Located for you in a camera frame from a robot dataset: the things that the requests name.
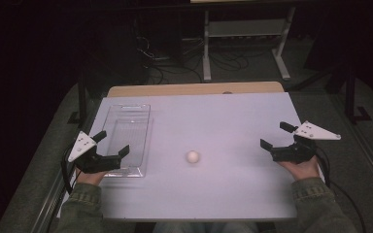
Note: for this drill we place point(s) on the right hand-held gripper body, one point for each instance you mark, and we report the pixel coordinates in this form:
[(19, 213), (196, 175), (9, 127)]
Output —
[(299, 151)]

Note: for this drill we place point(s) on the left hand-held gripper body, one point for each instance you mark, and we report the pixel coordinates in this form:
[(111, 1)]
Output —
[(92, 163)]

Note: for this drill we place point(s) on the clear plastic tray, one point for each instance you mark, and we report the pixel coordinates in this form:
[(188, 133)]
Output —
[(128, 142)]

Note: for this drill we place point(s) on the white egg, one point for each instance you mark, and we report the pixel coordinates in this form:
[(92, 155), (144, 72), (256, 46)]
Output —
[(192, 157)]

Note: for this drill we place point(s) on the person's left hand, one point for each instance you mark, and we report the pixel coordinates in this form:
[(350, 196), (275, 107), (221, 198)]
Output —
[(90, 178)]

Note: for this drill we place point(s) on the person's right hand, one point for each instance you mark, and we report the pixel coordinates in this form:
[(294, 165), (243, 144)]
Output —
[(302, 170)]

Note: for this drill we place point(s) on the black metal stand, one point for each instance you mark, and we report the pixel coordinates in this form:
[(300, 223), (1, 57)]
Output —
[(82, 97), (350, 97)]

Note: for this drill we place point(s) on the light wooden table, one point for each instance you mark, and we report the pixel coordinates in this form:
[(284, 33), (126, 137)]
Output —
[(175, 89)]

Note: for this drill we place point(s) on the grey metal floor rail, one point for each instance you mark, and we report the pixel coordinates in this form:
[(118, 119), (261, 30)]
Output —
[(369, 155), (47, 207)]

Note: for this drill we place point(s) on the white metal desk frame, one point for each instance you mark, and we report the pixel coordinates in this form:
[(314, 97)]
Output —
[(207, 48)]

